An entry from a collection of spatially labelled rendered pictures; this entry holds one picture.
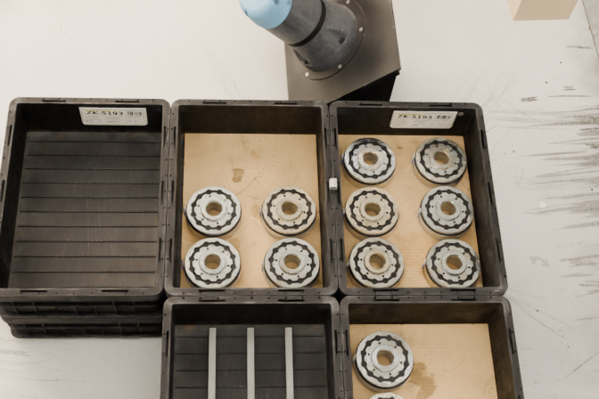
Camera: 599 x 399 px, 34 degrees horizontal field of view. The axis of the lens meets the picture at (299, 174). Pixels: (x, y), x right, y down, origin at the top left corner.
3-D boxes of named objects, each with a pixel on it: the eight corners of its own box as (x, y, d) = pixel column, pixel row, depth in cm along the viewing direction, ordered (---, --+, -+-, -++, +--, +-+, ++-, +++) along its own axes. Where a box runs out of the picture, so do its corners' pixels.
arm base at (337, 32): (297, 28, 212) (267, 8, 205) (351, -6, 205) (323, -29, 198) (305, 84, 204) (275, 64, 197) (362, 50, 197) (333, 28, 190)
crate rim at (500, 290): (327, 107, 187) (328, 100, 185) (479, 109, 190) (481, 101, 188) (337, 300, 168) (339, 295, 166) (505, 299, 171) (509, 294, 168)
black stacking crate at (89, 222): (22, 130, 191) (11, 99, 181) (173, 132, 193) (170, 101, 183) (-2, 320, 172) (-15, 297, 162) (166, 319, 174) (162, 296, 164)
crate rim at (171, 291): (171, 105, 185) (171, 98, 183) (327, 107, 187) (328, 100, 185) (164, 300, 166) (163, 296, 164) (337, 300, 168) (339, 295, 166)
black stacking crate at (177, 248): (175, 132, 193) (172, 101, 183) (322, 133, 196) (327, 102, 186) (168, 319, 174) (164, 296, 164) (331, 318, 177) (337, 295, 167)
